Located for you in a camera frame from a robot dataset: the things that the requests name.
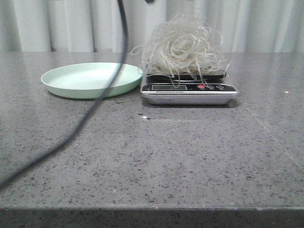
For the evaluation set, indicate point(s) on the black digital kitchen scale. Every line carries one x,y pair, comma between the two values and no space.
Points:
208,89

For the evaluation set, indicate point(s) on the white vermicelli noodle bundle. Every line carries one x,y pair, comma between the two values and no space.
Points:
183,46

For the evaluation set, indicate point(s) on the light green round plate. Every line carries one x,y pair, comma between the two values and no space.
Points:
89,80

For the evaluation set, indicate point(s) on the white pleated curtain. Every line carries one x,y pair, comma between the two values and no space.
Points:
93,25

